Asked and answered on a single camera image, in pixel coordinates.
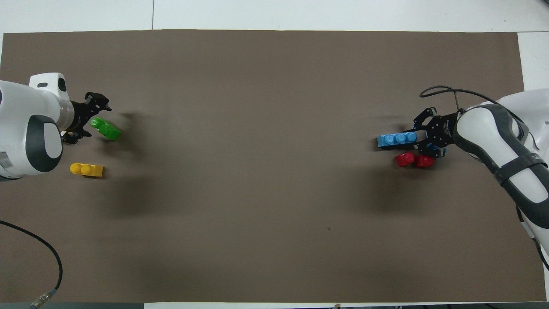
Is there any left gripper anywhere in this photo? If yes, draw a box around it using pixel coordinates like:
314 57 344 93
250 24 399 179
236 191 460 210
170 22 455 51
61 91 113 145

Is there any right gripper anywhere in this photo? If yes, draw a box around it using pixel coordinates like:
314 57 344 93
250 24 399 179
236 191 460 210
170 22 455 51
403 107 459 160

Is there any green toy block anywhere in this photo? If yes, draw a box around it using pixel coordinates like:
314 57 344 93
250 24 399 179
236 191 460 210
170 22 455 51
90 117 122 141

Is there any long blue toy block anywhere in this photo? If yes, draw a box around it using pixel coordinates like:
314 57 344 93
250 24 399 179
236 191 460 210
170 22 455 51
377 131 419 150

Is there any red toy block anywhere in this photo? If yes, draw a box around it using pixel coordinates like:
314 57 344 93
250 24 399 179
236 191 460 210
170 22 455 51
395 151 435 168

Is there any yellow toy block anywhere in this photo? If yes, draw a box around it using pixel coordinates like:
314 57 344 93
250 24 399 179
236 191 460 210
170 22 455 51
69 162 104 178

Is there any black cable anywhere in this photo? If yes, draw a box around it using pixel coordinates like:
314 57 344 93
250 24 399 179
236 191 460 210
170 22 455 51
0 220 64 309
419 85 534 142

